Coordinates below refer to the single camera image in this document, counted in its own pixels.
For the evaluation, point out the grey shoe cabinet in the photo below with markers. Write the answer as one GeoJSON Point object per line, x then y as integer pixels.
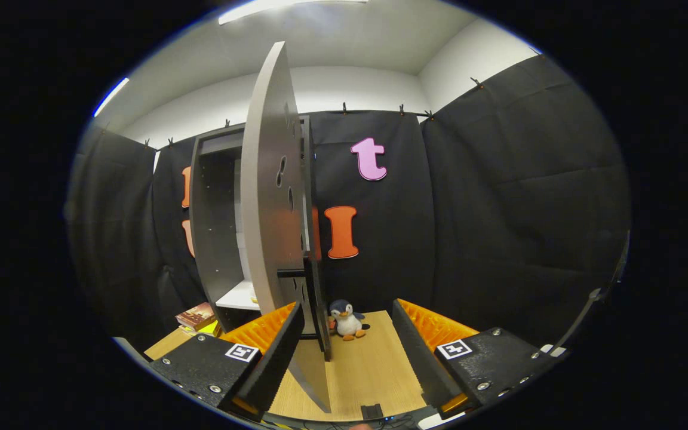
{"type": "Point", "coordinates": [215, 239]}

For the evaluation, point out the brown book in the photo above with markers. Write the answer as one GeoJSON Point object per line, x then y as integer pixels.
{"type": "Point", "coordinates": [196, 315]}

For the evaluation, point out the beige shoe cabinet door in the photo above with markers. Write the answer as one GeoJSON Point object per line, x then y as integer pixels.
{"type": "Point", "coordinates": [263, 209]}

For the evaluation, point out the yellow book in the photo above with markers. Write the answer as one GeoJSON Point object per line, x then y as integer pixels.
{"type": "Point", "coordinates": [209, 329]}

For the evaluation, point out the narrow ceiling light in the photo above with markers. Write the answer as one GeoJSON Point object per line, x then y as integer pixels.
{"type": "Point", "coordinates": [111, 97]}

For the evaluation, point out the penguin plush toy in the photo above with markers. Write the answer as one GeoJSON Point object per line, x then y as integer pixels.
{"type": "Point", "coordinates": [349, 322]}

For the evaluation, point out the row of small black clips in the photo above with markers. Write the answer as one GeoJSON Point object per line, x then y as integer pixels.
{"type": "Point", "coordinates": [402, 110]}

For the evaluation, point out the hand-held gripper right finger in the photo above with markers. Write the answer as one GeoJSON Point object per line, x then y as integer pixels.
{"type": "Point", "coordinates": [421, 364]}

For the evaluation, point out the white cabinet shelf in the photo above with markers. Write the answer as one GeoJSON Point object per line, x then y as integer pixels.
{"type": "Point", "coordinates": [237, 297]}

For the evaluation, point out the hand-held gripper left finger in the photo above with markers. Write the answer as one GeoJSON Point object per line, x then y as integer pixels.
{"type": "Point", "coordinates": [275, 364]}

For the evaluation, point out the black backdrop cloth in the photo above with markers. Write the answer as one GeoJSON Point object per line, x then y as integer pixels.
{"type": "Point", "coordinates": [499, 209]}

